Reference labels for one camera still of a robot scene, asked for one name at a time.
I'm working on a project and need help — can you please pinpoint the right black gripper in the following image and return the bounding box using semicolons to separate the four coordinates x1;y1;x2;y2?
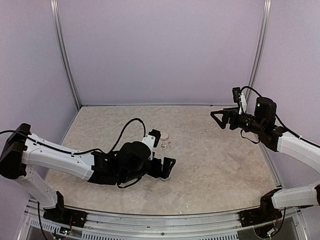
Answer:
211;106;265;135

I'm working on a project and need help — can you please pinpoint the white charging case gold trim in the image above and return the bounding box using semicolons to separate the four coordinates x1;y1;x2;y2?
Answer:
159;176;171;182

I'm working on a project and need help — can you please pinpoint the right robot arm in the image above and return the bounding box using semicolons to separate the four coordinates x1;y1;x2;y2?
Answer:
210;96;320;222

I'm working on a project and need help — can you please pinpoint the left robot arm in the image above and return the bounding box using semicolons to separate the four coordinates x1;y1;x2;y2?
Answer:
0;123;176;223

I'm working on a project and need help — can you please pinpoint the pink round charging case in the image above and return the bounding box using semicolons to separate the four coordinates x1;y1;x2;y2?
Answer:
160;132;170;141

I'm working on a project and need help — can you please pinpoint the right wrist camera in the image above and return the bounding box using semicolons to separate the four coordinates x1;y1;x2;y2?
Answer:
232;87;248;115

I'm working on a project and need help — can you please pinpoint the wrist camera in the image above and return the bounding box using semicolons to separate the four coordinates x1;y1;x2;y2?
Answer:
142;129;161;149
232;87;248;115

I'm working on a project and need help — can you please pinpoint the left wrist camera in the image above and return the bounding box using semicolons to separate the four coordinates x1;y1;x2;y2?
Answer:
142;129;161;149

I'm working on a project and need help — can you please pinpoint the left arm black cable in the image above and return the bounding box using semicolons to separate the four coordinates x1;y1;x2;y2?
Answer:
109;117;147;153

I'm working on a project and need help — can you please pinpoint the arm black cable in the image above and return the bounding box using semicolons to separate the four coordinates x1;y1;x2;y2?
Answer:
241;85;301;145
109;117;147;153

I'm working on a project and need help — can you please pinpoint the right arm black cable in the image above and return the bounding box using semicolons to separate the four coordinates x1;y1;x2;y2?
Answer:
241;85;301;145

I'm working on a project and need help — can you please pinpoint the front aluminium rail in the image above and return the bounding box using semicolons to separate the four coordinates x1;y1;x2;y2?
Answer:
23;199;303;240

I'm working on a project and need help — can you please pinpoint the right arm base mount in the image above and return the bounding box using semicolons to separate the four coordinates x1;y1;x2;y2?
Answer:
239;188;283;227

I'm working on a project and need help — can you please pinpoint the right aluminium frame post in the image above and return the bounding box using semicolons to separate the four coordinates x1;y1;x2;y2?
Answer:
248;0;272;88

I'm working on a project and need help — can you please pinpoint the aluminium frame post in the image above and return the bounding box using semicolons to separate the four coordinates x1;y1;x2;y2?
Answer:
49;0;82;111
248;0;272;88

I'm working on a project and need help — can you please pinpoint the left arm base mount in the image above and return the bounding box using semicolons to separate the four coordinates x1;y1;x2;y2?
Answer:
43;191;88;228

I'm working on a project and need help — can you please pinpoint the left aluminium frame post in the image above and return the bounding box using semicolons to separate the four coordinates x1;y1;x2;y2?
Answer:
49;0;82;111

